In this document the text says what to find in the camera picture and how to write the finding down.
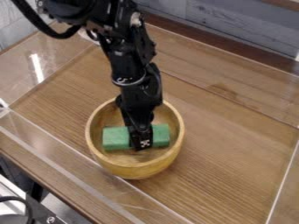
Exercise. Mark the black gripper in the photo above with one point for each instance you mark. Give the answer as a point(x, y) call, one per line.
point(140, 97)

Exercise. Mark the green rectangular block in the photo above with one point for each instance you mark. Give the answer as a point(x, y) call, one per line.
point(116, 140)

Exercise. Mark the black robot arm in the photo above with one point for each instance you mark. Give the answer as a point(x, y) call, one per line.
point(112, 22)

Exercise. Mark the brown wooden bowl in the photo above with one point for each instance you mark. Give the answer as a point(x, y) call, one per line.
point(127, 163)

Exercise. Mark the clear acrylic tray wall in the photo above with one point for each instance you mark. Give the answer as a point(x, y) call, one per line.
point(68, 171)

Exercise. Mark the black metal table frame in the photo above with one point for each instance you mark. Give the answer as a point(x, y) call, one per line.
point(27, 203)

